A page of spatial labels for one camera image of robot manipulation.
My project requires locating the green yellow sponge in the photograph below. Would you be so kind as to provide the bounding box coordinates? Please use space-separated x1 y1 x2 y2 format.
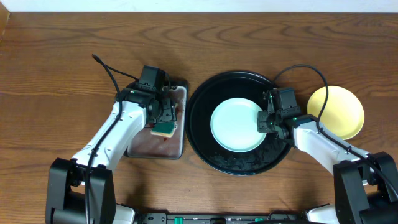
150 122 176 138

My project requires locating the light green plate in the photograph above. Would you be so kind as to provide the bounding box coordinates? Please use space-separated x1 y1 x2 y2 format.
210 98 266 153

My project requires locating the yellow plate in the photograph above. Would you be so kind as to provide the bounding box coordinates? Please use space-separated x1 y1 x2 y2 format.
320 86 364 140

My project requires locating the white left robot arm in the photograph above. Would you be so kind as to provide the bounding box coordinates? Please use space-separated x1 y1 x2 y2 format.
45 88 183 223

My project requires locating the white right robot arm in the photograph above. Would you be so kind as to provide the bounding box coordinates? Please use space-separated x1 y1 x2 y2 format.
257 111 397 223

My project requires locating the round black tray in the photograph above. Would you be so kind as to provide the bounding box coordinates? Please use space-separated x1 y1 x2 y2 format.
185 70 291 176

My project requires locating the black rectangular water tray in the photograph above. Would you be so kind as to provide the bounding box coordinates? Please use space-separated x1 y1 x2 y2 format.
124 80 188 159

